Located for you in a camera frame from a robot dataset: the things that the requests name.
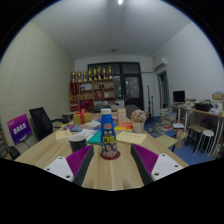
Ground cluttered side desk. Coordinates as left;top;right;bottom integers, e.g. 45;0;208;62
169;91;224;158

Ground black computer monitor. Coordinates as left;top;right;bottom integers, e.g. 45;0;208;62
172;90;186;103

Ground orange book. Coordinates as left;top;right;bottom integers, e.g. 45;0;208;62
114;121;134;132

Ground black framed glass door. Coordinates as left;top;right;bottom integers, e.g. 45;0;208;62
87;61;145;111

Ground small orange standing box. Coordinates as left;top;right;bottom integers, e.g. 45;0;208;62
116;107;128;124

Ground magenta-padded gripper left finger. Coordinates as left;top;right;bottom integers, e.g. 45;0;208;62
43;143;95;187

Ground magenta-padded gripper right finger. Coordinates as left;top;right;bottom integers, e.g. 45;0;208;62
129;143;184;186

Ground purple sign board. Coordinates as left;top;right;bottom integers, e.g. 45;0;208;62
7;113;33;146

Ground pink flowers in white pot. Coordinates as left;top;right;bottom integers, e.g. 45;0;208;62
130;108;148;134

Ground black chair armrest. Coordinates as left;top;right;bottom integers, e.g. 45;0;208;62
4;145;22;161

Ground yellow gift box red ribbon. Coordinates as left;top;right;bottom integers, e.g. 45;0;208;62
72;108;93;126

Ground blue drink bottle white cap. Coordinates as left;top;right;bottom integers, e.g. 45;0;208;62
100;108;118;159

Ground teal book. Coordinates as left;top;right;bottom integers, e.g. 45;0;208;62
87;130;103;146

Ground beige book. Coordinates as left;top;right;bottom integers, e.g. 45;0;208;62
54;128;74;143

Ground black office chair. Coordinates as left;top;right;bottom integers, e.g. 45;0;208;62
28;106;69;142

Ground wooden shelf unit with trophies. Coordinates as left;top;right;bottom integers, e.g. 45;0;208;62
68;65;117;113

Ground white wall air conditioner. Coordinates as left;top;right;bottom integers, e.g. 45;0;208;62
153;57;169;72

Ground white paper booklet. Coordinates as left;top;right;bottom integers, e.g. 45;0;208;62
74;128;98;139

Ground small round side table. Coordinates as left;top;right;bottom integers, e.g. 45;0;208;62
61;111;76;123

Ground black cup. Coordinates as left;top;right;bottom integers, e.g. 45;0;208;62
68;134;88;154

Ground white round stool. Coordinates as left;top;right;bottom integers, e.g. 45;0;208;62
193;129;215;156

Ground pale yellow book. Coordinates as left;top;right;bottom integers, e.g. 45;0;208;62
115;130;148;146

